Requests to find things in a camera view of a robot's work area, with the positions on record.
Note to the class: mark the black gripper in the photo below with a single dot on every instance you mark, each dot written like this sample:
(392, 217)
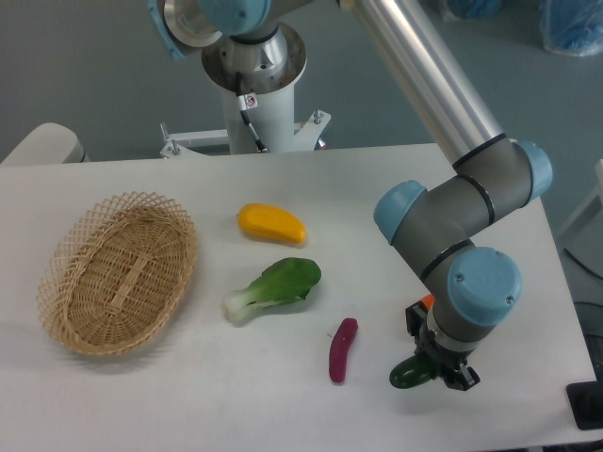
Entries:
(451, 354)

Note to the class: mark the orange object behind gripper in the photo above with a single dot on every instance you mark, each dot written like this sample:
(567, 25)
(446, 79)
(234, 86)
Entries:
(428, 300)

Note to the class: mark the woven wicker basket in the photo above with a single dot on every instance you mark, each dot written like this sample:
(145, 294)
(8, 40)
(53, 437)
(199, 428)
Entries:
(119, 274)

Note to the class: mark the white chair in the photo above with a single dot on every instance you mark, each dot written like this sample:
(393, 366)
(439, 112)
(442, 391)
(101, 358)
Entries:
(48, 144)

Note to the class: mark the purple sweet potato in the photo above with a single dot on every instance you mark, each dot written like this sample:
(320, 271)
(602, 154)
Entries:
(340, 349)

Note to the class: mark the black device at table edge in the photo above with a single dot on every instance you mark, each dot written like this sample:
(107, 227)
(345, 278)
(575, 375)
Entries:
(585, 400)

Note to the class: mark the yellow mango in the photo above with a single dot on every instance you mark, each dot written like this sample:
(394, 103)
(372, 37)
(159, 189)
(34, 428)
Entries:
(270, 222)

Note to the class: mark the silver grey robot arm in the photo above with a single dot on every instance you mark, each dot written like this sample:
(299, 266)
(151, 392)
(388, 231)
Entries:
(474, 287)

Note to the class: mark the green bok choy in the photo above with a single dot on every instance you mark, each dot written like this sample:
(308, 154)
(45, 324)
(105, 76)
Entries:
(287, 281)

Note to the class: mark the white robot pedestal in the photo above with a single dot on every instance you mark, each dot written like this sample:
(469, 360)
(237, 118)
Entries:
(256, 80)

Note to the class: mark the dark green cucumber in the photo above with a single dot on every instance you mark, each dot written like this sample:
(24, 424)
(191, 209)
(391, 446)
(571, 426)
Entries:
(414, 371)

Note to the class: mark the blue plastic bag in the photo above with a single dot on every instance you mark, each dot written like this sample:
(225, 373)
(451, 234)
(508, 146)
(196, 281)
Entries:
(571, 28)

